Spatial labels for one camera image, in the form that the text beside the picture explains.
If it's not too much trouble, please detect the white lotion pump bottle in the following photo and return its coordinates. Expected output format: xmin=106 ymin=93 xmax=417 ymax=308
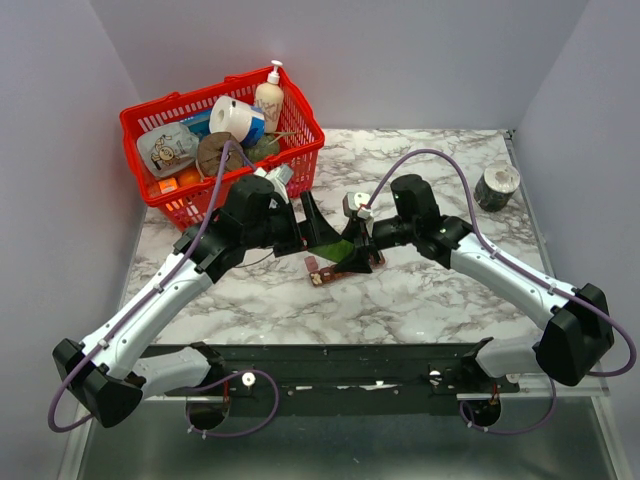
xmin=254 ymin=60 xmax=284 ymax=134

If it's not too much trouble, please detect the green round vegetable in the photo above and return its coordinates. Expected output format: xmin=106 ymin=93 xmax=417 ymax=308
xmin=244 ymin=134 xmax=280 ymax=163

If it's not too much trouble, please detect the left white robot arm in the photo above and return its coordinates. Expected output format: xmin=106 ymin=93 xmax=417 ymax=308
xmin=52 ymin=174 xmax=340 ymax=428

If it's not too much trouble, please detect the white toilet paper roll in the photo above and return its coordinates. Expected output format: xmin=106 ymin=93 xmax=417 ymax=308
xmin=209 ymin=95 xmax=266 ymax=147

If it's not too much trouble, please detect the blue package in basket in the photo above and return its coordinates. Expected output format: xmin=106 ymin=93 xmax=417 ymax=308
xmin=180 ymin=110 xmax=211 ymax=139

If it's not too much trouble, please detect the brown paper roll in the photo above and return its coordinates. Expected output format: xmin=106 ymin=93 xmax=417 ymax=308
xmin=196 ymin=132 xmax=245 ymax=178

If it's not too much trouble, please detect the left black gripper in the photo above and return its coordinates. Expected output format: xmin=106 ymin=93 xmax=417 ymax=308
xmin=243 ymin=191 xmax=342 ymax=259

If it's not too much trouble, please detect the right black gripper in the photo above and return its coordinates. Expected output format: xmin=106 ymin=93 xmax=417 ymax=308
xmin=331 ymin=216 xmax=418 ymax=275

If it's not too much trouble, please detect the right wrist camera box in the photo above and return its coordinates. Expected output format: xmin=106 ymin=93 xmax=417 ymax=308
xmin=342 ymin=192 xmax=373 ymax=221

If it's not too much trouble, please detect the white cartoon pouch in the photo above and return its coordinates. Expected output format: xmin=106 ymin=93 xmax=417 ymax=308
xmin=136 ymin=122 xmax=199 ymax=179

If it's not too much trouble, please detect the aluminium rail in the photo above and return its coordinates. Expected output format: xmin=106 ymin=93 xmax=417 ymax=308
xmin=79 ymin=357 xmax=610 ymax=402

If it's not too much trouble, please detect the orange fruit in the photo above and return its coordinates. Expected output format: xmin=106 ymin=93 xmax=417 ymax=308
xmin=176 ymin=167 xmax=202 ymax=187

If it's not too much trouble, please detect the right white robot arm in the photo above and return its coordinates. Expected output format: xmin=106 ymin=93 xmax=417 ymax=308
xmin=338 ymin=174 xmax=614 ymax=392

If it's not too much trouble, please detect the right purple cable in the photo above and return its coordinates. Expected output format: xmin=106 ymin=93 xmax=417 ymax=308
xmin=363 ymin=148 xmax=636 ymax=436

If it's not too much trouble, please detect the camouflage tape roll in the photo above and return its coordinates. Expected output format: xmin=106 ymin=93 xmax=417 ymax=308
xmin=474 ymin=162 xmax=521 ymax=212

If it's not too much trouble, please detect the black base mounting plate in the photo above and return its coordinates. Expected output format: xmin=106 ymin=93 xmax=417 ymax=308
xmin=102 ymin=342 xmax=586 ymax=418

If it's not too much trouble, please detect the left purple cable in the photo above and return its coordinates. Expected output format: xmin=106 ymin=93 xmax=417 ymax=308
xmin=47 ymin=139 xmax=281 ymax=440

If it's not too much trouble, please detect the green pill bottle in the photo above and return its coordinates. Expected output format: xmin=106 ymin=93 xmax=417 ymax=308
xmin=309 ymin=239 xmax=354 ymax=263

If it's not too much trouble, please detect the brown weekly pill organizer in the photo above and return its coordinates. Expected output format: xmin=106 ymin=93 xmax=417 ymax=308
xmin=304 ymin=255 xmax=362 ymax=287

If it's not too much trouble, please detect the orange small box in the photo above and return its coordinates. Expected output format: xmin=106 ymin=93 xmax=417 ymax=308
xmin=157 ymin=177 xmax=179 ymax=195

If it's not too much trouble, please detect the red plastic shopping basket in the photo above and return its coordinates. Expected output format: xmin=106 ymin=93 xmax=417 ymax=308
xmin=120 ymin=66 xmax=325 ymax=230

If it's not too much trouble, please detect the purple cable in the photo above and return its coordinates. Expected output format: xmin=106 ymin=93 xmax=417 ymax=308
xmin=363 ymin=148 xmax=636 ymax=436
xmin=47 ymin=139 xmax=281 ymax=440

